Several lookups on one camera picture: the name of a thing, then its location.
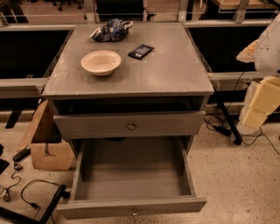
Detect black cable on floor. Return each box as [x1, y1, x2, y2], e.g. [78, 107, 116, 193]
[20, 178, 61, 210]

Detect black office chair base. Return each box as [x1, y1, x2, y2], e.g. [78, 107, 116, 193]
[51, 0, 82, 11]

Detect dark blue snack packet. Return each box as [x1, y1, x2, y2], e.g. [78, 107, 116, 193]
[128, 44, 154, 60]

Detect white gripper with yellow tape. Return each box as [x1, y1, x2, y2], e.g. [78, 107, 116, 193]
[237, 40, 280, 135]

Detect black table leg right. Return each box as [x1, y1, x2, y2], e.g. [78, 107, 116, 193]
[217, 101, 242, 145]

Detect grey wooden drawer cabinet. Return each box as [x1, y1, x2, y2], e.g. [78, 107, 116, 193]
[43, 23, 214, 151]

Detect white ceramic bowl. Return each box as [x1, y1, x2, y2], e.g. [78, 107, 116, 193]
[81, 50, 122, 76]

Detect black power adapter cable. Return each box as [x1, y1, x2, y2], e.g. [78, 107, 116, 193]
[203, 113, 280, 156]

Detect blue white chip bag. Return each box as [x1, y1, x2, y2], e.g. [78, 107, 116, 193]
[89, 18, 133, 42]

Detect black floor stand leg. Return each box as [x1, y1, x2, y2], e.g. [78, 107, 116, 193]
[0, 184, 71, 224]

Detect brown cardboard box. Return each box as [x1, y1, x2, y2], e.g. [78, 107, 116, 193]
[18, 100, 76, 171]

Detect grey top drawer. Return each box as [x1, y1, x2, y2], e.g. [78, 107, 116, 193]
[53, 111, 205, 140]

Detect grey drawer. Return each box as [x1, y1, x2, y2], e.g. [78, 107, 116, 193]
[58, 136, 207, 220]
[53, 111, 205, 140]

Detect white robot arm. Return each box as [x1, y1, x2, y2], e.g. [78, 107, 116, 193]
[236, 15, 280, 135]

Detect black stapler on floor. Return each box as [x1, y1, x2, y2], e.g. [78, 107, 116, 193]
[12, 148, 31, 162]

